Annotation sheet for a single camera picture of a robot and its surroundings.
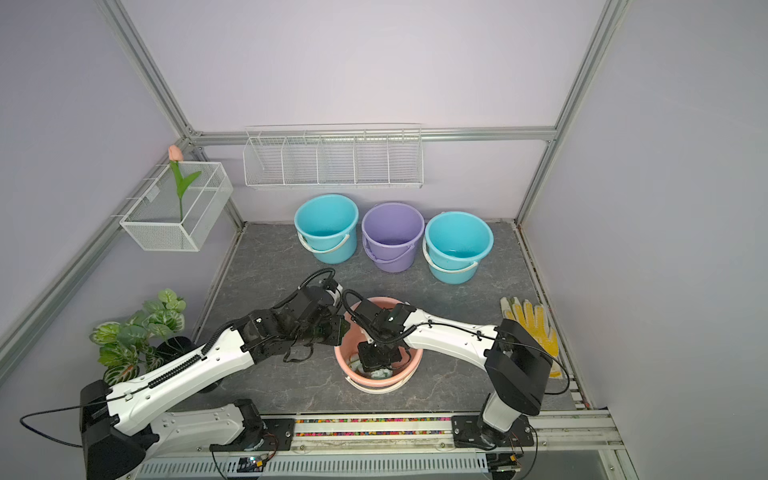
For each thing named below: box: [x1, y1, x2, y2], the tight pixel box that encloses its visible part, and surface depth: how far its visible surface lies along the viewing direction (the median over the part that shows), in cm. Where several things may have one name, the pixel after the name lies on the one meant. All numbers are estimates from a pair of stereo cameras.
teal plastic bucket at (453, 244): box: [423, 211, 495, 285], surface depth 98 cm
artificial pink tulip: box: [168, 144, 202, 222], surface depth 85 cm
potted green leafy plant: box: [89, 288, 199, 389], surface depth 66 cm
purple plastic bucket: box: [362, 202, 425, 273], surface depth 101 cm
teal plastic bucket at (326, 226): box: [294, 194, 359, 265], surface depth 104 cm
